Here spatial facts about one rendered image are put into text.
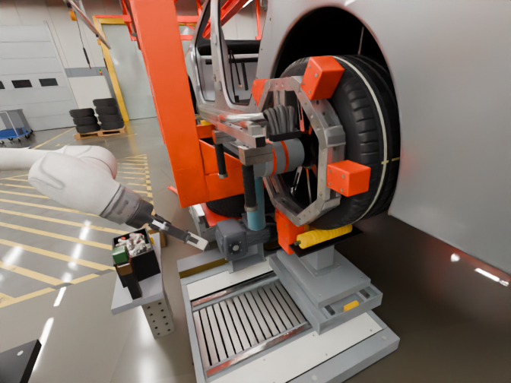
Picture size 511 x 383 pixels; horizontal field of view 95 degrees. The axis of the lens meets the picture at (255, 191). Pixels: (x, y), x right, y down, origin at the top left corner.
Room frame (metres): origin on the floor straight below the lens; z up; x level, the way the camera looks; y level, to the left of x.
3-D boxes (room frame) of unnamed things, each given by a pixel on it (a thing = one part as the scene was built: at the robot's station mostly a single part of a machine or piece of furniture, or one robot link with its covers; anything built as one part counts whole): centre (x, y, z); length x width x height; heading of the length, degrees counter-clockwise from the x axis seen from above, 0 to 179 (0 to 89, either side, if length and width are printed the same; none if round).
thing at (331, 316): (0.96, -0.30, 0.13); 0.50 x 0.36 x 0.10; 21
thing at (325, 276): (0.96, -0.30, 0.32); 0.40 x 0.30 x 0.28; 21
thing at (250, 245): (1.16, 0.03, 0.26); 0.42 x 0.18 x 0.35; 111
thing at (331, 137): (0.90, -0.14, 0.85); 0.54 x 0.07 x 0.54; 21
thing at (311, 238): (0.82, -0.28, 0.51); 0.29 x 0.06 x 0.06; 111
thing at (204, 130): (3.18, 0.73, 0.69); 0.52 x 0.17 x 0.35; 111
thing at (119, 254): (0.62, 0.45, 0.64); 0.04 x 0.04 x 0.04; 21
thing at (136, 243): (0.79, 0.51, 0.51); 0.20 x 0.14 x 0.13; 29
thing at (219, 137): (0.99, 0.11, 0.93); 0.09 x 0.05 x 0.05; 111
